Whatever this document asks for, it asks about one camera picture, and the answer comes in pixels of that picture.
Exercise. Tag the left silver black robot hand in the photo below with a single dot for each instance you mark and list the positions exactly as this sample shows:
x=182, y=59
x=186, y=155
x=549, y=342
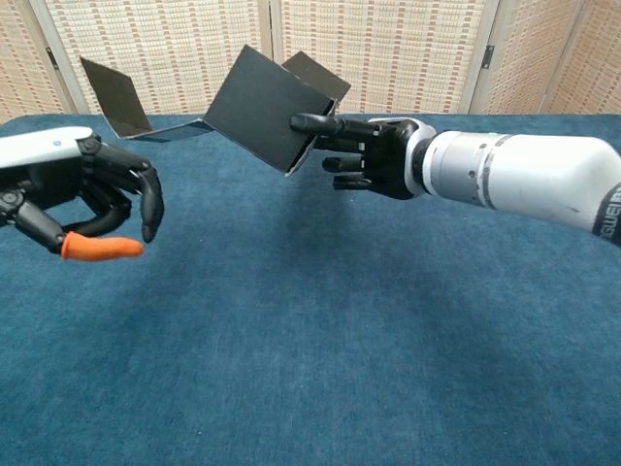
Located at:
x=48, y=184

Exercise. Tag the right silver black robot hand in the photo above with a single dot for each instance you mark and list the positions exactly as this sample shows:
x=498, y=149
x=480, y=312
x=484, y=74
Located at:
x=388, y=155

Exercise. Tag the black cardboard folding box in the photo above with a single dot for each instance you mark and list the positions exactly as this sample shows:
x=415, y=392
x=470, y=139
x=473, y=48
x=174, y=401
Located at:
x=267, y=107

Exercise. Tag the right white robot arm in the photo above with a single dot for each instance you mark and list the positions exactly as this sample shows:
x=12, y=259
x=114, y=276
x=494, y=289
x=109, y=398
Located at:
x=524, y=170

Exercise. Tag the woven bamboo screen panel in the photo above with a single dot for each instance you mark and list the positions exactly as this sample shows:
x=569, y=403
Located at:
x=601, y=63
x=412, y=48
x=19, y=58
x=529, y=53
x=170, y=39

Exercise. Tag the black screen hinge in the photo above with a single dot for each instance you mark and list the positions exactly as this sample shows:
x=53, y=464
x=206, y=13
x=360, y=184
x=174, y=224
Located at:
x=488, y=56
x=50, y=54

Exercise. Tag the blue felt table cover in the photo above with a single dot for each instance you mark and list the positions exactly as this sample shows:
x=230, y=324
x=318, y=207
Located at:
x=339, y=340

